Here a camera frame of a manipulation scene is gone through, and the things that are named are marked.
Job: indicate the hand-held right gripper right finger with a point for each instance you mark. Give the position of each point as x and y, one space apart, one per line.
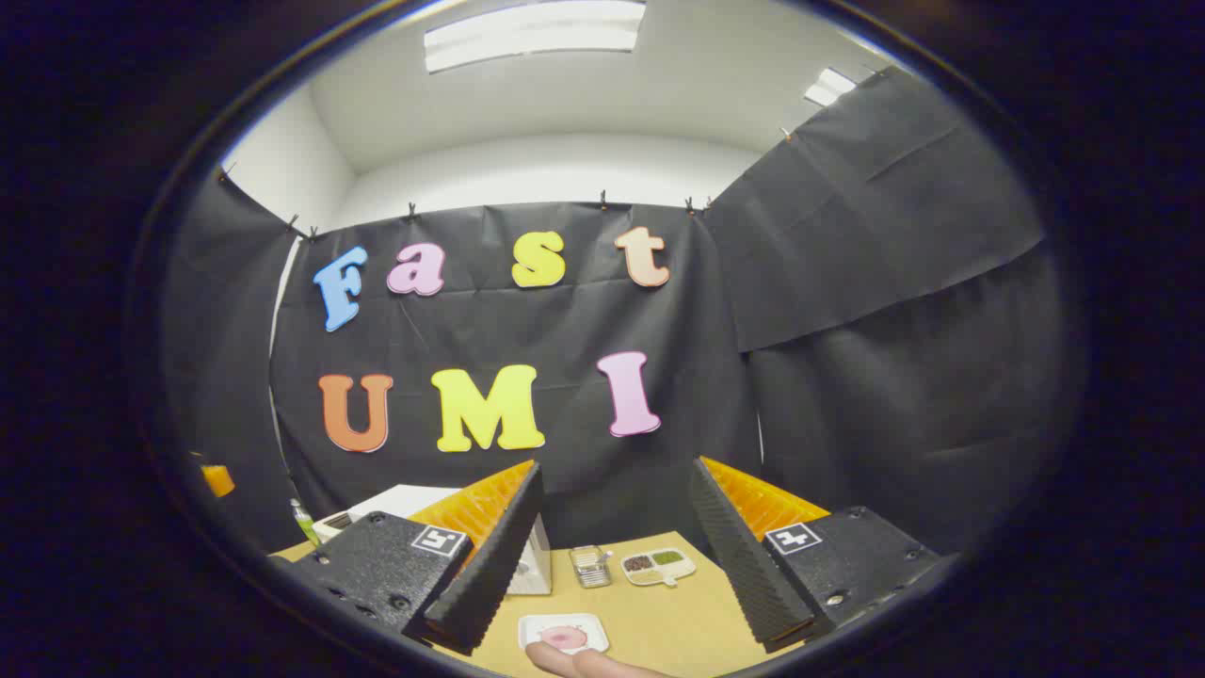
739 556

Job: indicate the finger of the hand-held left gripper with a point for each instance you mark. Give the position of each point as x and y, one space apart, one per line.
218 480

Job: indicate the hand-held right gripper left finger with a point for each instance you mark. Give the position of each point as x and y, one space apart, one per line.
499 556

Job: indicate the pink food slice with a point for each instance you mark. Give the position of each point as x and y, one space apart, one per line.
565 638

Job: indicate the white microwave oven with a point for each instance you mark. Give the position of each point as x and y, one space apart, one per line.
405 499

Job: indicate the white square plate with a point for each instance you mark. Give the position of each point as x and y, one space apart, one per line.
595 633

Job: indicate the white divided dish with grains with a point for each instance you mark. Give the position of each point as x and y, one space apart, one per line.
657 567

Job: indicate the clear glass jar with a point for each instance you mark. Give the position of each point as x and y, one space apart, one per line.
590 567

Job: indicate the green drink bottle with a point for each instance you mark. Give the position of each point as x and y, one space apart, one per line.
303 523

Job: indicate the white toaster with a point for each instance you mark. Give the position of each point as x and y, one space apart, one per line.
329 532

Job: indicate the black backdrop cloth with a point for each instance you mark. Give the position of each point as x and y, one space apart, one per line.
847 311

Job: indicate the row of small cloth clips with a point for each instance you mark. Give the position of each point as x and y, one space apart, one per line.
411 209

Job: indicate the small ceiling light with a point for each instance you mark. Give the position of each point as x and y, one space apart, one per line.
828 87

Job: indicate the long ceiling light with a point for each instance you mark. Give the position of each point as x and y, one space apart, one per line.
532 33

